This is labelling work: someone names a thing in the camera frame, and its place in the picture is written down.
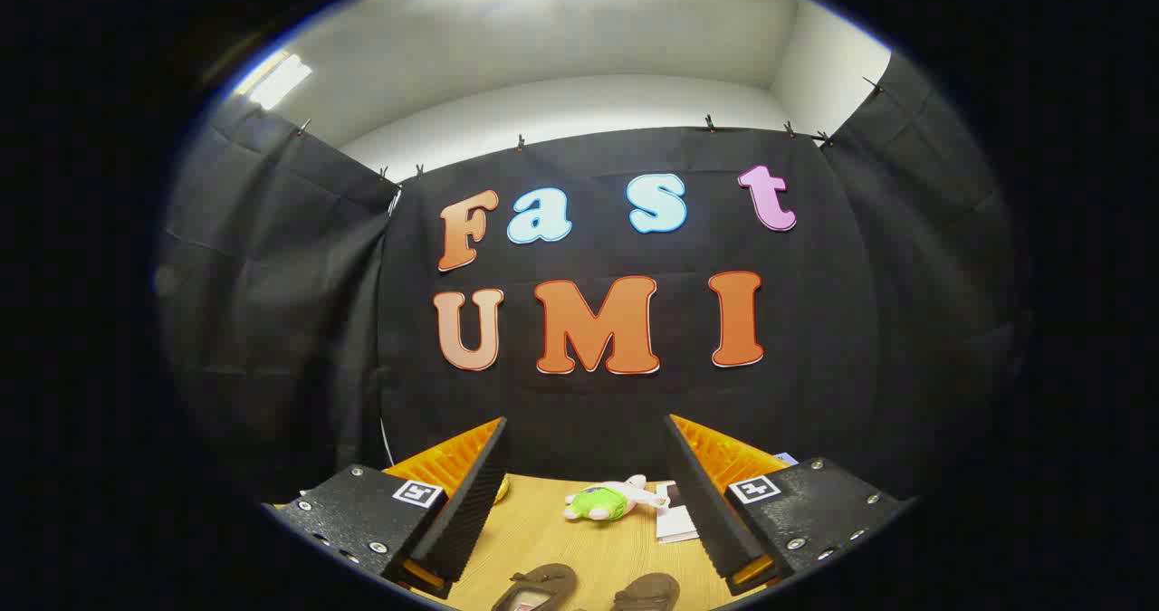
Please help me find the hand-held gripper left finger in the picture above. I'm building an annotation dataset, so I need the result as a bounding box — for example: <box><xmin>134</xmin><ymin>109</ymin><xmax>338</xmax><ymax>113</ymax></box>
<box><xmin>263</xmin><ymin>416</ymin><xmax>510</xmax><ymax>601</ymax></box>

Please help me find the ceiling light panel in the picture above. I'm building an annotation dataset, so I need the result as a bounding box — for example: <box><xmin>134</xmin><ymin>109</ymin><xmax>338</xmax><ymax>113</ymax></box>
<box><xmin>234</xmin><ymin>50</ymin><xmax>313</xmax><ymax>111</ymax></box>

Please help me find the black backdrop cloth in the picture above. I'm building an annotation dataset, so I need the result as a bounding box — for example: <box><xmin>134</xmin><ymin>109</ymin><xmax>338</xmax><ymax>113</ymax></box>
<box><xmin>154</xmin><ymin>50</ymin><xmax>1033</xmax><ymax>503</ymax></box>

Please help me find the brown fleece shoe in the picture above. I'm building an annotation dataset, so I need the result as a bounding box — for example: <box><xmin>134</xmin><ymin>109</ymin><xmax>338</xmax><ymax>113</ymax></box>
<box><xmin>491</xmin><ymin>563</ymin><xmax>579</xmax><ymax>611</ymax></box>
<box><xmin>611</xmin><ymin>572</ymin><xmax>682</xmax><ymax>611</ymax></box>

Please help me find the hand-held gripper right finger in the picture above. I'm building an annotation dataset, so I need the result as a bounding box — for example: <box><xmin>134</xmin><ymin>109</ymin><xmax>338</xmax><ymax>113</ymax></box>
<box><xmin>661</xmin><ymin>414</ymin><xmax>917</xmax><ymax>597</ymax></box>

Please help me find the green and pink plush toy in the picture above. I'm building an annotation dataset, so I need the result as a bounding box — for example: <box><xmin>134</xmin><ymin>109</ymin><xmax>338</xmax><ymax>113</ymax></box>
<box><xmin>563</xmin><ymin>474</ymin><xmax>671</xmax><ymax>523</ymax></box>

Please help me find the white cover book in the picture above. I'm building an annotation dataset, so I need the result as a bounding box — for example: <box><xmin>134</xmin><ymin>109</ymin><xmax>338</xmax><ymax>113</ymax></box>
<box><xmin>654</xmin><ymin>482</ymin><xmax>700</xmax><ymax>544</ymax></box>

